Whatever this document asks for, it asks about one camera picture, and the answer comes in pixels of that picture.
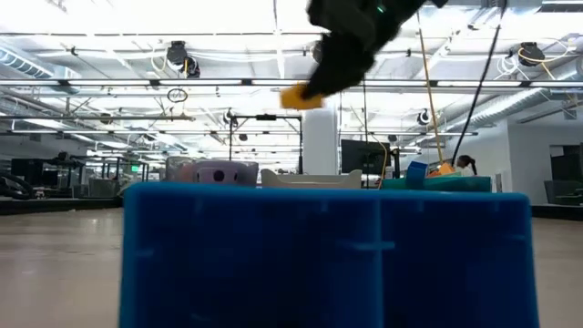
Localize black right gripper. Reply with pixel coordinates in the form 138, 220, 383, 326
299, 0, 429, 101

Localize yellow studded brick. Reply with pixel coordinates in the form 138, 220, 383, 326
279, 82, 325, 111

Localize royal blue stud block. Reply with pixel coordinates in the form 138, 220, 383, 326
405, 160, 429, 190

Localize orange stud block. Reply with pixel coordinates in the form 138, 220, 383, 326
427, 162, 456, 179

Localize purple foam dice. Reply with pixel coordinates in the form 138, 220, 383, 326
181, 159, 257, 188

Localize black monitor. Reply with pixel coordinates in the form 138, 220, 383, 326
11, 158, 46, 188
341, 138, 392, 176

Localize light grey plastic bin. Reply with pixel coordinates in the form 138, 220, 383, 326
260, 168, 363, 190

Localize person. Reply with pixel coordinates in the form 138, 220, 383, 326
455, 154, 479, 178

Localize teal plastic bin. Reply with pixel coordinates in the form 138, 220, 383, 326
380, 175, 494, 193

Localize big blue two-stud block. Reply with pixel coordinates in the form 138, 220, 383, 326
118, 180, 541, 328

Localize smoky translucent plastic bin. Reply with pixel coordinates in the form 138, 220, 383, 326
164, 156, 260, 188

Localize grey office chair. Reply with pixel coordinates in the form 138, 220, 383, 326
543, 179, 583, 206

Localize yellow cable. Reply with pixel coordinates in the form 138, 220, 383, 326
415, 11, 446, 166

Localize black background rig frame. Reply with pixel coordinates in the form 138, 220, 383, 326
227, 114, 304, 176

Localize black hanging cable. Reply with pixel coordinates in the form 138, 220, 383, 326
450, 0, 509, 168

